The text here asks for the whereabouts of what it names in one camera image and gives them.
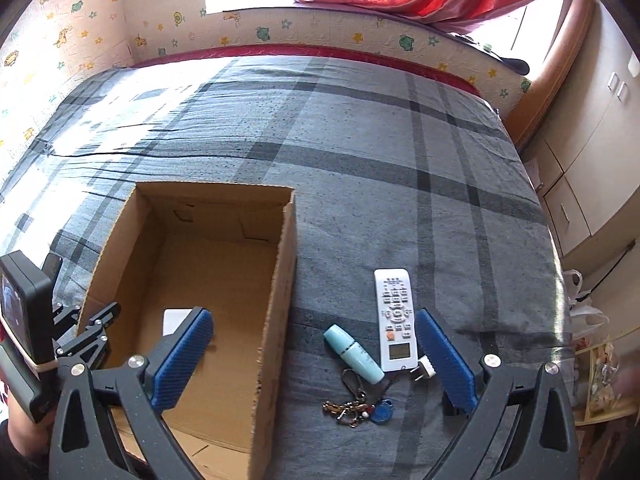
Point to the white remote control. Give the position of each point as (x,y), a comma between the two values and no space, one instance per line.
(396,317)

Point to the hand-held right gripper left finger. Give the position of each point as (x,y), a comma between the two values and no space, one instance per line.
(182,355)

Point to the beige wardrobe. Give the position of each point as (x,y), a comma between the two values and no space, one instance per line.
(595,160)

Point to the red quilted mattress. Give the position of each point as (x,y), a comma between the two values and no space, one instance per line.
(300,51)

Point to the small white charger plug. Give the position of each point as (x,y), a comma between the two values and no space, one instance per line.
(424,366)

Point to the brown cardboard box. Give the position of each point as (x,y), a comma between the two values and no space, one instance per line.
(220,285)

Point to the wooden shelf with items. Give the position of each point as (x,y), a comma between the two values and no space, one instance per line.
(607,380)

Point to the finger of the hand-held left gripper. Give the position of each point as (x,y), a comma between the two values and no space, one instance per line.
(67,315)
(97,327)

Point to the brown wooden headboard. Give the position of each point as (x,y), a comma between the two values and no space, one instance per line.
(555,65)

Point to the large white charger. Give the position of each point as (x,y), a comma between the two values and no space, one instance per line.
(175,321)

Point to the dark thing on windowsill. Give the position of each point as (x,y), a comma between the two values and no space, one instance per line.
(515,65)

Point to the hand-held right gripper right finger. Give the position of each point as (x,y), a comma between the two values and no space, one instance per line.
(445,360)

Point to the light blue tube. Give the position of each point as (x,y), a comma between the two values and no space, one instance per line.
(352,352)

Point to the white plastic bags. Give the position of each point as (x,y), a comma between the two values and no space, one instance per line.
(585,305)

